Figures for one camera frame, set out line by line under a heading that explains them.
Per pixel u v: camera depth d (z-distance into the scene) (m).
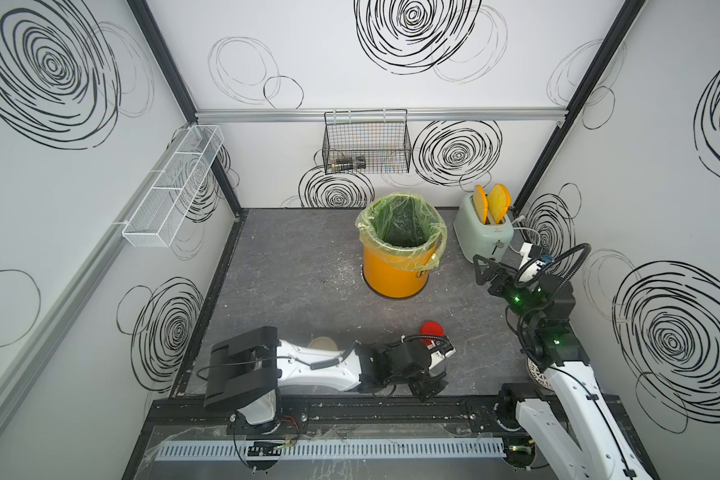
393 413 0.77
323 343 0.74
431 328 0.87
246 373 0.43
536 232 1.12
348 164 0.87
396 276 0.87
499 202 0.96
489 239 0.95
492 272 0.64
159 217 0.73
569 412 0.47
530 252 0.64
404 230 0.96
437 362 0.65
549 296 0.53
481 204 0.94
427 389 0.65
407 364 0.56
